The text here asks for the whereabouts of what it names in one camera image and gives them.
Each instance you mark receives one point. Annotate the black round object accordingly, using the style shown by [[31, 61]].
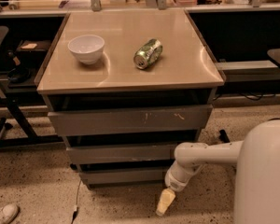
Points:
[[18, 74]]

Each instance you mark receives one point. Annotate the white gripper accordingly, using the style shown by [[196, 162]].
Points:
[[174, 181]]

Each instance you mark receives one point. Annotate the grey bottom drawer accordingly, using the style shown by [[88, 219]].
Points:
[[117, 176]]

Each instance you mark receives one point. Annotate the white sneaker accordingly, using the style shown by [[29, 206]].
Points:
[[8, 213]]

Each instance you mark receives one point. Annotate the dark box on shelf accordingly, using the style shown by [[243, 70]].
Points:
[[32, 53]]

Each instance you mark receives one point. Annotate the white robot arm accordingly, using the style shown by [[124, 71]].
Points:
[[257, 182]]

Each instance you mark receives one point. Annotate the grey top drawer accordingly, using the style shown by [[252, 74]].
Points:
[[130, 120]]

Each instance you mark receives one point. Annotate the grey drawer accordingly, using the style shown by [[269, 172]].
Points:
[[122, 153], [130, 120], [117, 176]]

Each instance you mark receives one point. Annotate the grey middle drawer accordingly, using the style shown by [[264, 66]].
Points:
[[122, 153]]

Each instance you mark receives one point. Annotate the green soda can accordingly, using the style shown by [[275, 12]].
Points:
[[148, 54]]

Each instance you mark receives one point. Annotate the grey drawer cabinet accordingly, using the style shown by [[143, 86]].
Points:
[[184, 74]]

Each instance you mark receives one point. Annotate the white ceramic bowl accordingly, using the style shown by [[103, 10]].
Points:
[[87, 49]]

